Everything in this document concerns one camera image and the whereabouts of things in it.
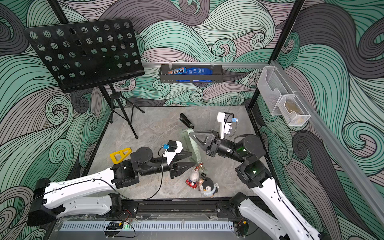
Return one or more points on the white slotted cable duct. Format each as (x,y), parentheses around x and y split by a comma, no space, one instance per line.
(151,226)

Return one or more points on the red white plush keychain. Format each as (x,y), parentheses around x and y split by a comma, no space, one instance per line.
(193,179)

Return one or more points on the black perforated music stand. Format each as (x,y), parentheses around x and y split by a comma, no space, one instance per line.
(91,54)

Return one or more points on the yellow plastic triangle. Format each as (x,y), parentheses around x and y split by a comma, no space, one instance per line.
(121,155)

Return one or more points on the blue candy packet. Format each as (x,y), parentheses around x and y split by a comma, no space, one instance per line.
(190,71)

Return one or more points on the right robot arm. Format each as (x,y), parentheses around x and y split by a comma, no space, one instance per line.
(284,222)

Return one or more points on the black stapler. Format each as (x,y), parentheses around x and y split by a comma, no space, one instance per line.
(186,121)

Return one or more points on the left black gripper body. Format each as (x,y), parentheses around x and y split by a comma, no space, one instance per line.
(173,169)

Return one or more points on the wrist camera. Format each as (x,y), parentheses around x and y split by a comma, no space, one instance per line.
(228,124)
(171,148)

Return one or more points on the green fabric bag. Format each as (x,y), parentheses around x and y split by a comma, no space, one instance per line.
(191,146)

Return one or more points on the black wall-mounted tray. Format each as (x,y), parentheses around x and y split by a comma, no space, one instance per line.
(216,77)

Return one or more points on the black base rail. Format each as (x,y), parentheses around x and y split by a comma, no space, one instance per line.
(221,207)

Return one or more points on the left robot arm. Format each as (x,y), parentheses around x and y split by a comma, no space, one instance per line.
(97,193)

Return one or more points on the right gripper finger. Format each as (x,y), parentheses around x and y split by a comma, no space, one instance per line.
(203,142)
(202,136)

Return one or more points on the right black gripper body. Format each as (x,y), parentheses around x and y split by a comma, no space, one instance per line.
(213,144)

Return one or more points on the large clear plastic bin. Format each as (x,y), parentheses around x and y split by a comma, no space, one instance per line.
(272,86)

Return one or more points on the penguin plush keychain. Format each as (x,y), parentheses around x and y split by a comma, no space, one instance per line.
(207,188)

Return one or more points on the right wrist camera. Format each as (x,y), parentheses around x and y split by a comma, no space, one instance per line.
(228,124)

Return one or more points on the small clear plastic bin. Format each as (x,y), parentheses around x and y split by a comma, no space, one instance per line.
(293,111)

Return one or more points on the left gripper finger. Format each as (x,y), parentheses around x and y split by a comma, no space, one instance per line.
(182,155)
(177,169)

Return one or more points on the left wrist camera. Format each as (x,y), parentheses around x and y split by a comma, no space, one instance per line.
(171,148)

